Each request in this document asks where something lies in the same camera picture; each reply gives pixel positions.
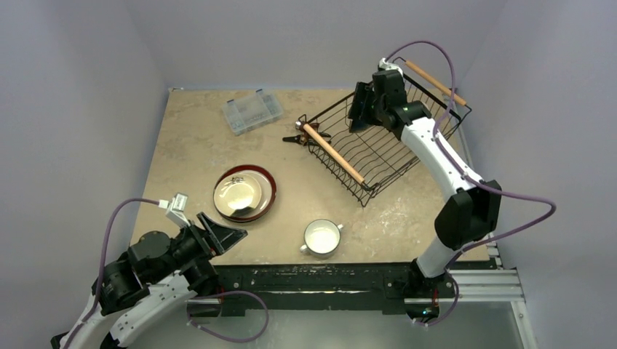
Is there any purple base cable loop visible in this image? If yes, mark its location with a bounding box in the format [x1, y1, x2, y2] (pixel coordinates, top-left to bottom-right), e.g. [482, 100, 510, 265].
[186, 290, 270, 343]

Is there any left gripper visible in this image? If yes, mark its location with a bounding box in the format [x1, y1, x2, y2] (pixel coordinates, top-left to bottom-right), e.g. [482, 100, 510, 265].
[150, 211, 247, 282]

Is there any black wire dish rack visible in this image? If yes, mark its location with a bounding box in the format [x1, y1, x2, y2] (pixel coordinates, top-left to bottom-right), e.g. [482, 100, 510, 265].
[295, 63, 472, 207]

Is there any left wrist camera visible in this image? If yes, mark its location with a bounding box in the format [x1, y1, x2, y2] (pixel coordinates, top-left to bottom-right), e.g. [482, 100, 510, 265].
[158, 193, 190, 228]

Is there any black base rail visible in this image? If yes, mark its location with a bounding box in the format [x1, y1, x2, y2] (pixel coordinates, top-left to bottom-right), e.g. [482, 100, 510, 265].
[144, 261, 524, 316]

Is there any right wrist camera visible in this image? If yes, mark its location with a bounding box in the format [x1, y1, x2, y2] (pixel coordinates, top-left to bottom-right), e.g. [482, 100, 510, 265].
[378, 57, 403, 75]

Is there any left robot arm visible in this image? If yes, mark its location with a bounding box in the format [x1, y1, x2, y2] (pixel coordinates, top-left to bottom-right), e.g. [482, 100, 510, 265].
[51, 212, 247, 348]

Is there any beige round plate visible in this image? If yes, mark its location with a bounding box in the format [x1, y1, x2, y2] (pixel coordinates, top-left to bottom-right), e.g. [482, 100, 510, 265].
[213, 170, 274, 220]

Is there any white two-handled soup cup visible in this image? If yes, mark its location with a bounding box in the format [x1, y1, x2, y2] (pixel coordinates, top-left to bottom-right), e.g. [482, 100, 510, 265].
[299, 219, 343, 258]

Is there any clear plastic organizer box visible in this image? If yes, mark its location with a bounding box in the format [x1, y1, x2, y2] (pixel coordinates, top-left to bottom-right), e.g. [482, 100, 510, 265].
[221, 89, 284, 136]

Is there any red black lacquer plate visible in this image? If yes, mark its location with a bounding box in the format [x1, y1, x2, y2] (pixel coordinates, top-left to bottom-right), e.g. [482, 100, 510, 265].
[212, 164, 277, 223]

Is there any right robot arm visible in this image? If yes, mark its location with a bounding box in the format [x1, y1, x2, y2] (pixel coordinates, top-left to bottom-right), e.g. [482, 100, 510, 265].
[348, 70, 501, 296]

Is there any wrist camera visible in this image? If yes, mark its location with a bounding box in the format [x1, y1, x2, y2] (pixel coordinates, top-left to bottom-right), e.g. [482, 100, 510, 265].
[158, 193, 190, 228]
[378, 57, 403, 75]

